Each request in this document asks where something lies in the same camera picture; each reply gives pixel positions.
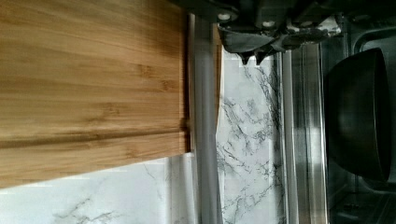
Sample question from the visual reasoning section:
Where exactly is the silver oven door with handle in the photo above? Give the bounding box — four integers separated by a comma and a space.
167, 13, 330, 224

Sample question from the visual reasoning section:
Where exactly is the bamboo cutting board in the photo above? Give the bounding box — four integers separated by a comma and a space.
0, 0, 223, 189

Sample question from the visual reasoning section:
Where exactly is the black pan in oven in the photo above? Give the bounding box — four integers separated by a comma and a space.
324, 48, 391, 182

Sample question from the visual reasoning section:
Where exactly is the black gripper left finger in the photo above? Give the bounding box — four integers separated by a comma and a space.
218, 26, 276, 65

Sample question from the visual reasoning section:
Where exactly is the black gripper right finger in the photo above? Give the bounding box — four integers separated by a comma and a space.
254, 18, 342, 65

